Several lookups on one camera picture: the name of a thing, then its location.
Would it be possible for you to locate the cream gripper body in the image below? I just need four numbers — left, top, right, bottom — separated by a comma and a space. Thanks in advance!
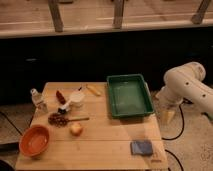
160, 104, 176, 125

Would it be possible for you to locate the green plastic tray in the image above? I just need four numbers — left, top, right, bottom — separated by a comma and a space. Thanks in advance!
107, 74, 154, 118

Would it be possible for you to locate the blue sponge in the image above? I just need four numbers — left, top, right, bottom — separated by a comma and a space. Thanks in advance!
130, 140, 153, 156

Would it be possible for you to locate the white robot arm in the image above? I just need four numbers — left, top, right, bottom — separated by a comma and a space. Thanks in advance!
156, 62, 213, 124

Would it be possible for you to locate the yellow banana toy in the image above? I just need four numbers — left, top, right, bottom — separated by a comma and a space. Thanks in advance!
86, 85, 101, 96

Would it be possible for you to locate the white cup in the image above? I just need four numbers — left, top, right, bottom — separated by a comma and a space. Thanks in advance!
69, 91, 85, 107

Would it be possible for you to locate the small yellow apple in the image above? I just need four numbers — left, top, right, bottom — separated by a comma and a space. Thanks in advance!
70, 122, 83, 136

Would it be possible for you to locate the wooden table leg right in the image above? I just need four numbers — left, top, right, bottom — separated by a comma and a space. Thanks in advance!
191, 0, 212, 24

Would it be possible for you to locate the wooden table leg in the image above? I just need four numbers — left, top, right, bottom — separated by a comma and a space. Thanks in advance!
113, 0, 124, 29
191, 0, 212, 24
48, 0, 63, 32

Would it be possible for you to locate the red sausage toy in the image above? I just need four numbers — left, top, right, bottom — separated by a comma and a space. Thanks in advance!
56, 90, 66, 104

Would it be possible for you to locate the wooden spoon with brown bits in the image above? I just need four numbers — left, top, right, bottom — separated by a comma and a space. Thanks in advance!
48, 113, 88, 127

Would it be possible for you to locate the wooden table leg middle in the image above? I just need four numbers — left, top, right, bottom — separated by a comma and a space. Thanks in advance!
113, 0, 124, 29

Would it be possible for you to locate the clear spray bottle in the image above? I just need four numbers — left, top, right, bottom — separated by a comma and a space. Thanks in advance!
30, 88, 48, 113

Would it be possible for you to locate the orange bowl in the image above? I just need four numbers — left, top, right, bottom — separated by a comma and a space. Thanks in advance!
19, 125, 50, 157

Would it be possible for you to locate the wooden table leg left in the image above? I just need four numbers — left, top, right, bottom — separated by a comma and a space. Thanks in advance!
48, 0, 63, 32

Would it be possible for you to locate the black cable on floor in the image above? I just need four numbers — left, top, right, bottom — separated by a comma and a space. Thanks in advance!
161, 103, 186, 171

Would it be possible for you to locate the white handled brush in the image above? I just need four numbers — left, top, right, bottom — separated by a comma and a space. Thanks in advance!
58, 97, 75, 114

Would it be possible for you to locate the black cable at left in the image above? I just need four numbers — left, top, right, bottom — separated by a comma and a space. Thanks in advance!
0, 111, 24, 137

